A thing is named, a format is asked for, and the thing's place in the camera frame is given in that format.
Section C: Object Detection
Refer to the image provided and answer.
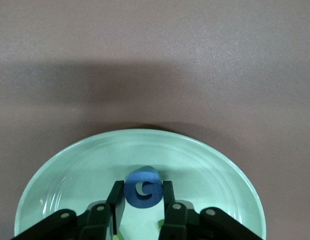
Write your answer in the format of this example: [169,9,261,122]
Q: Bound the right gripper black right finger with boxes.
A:
[158,180,262,240]

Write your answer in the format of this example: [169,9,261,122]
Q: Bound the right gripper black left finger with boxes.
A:
[14,180,126,240]

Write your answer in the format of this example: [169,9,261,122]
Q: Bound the blue letter G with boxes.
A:
[124,166,163,209]

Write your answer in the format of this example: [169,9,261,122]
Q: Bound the light green plate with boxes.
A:
[14,128,267,240]

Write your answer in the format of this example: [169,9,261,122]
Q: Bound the brown table mat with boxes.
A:
[0,0,310,240]

